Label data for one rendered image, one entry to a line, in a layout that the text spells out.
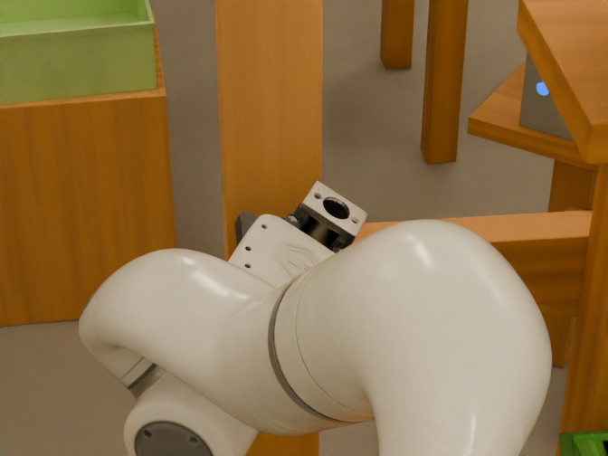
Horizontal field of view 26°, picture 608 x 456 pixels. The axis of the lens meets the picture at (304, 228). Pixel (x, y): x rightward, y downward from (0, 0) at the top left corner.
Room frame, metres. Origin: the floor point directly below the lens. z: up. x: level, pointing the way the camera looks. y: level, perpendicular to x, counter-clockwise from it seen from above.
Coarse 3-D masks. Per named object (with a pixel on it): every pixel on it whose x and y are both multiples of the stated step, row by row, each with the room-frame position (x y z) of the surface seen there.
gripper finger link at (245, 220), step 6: (240, 216) 0.92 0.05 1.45; (246, 216) 0.92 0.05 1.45; (252, 216) 0.92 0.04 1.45; (258, 216) 0.93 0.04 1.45; (240, 222) 0.91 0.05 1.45; (246, 222) 0.91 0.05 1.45; (252, 222) 0.92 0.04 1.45; (240, 228) 0.91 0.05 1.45; (246, 228) 0.90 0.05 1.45; (240, 234) 0.90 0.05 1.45; (240, 240) 0.89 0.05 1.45
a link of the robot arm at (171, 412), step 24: (144, 384) 0.70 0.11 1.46; (168, 384) 0.68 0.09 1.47; (144, 408) 0.66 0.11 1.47; (168, 408) 0.66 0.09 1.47; (192, 408) 0.66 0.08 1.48; (216, 408) 0.66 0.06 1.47; (144, 432) 0.66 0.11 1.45; (168, 432) 0.65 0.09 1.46; (192, 432) 0.65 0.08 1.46; (216, 432) 0.65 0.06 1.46; (240, 432) 0.66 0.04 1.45
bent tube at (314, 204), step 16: (320, 192) 0.97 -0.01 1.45; (304, 208) 0.94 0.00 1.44; (320, 208) 0.94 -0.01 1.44; (336, 208) 0.97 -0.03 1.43; (352, 208) 0.96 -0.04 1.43; (320, 224) 0.94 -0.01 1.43; (336, 224) 0.93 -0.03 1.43; (352, 224) 0.94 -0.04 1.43; (320, 240) 0.94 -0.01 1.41; (352, 240) 0.93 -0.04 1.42
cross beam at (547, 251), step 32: (384, 224) 1.16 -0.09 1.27; (480, 224) 1.16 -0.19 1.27; (512, 224) 1.16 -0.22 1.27; (544, 224) 1.16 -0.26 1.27; (576, 224) 1.16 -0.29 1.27; (512, 256) 1.13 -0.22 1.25; (544, 256) 1.13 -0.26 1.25; (576, 256) 1.14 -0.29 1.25; (544, 288) 1.14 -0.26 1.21; (576, 288) 1.14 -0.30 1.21
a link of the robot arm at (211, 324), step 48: (144, 288) 0.68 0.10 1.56; (192, 288) 0.67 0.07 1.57; (240, 288) 0.66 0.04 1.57; (288, 288) 0.57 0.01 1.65; (96, 336) 0.69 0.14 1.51; (144, 336) 0.65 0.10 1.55; (192, 336) 0.63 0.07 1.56; (240, 336) 0.59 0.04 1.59; (192, 384) 0.62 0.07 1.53; (240, 384) 0.58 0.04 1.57; (288, 384) 0.53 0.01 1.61; (288, 432) 0.57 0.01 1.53
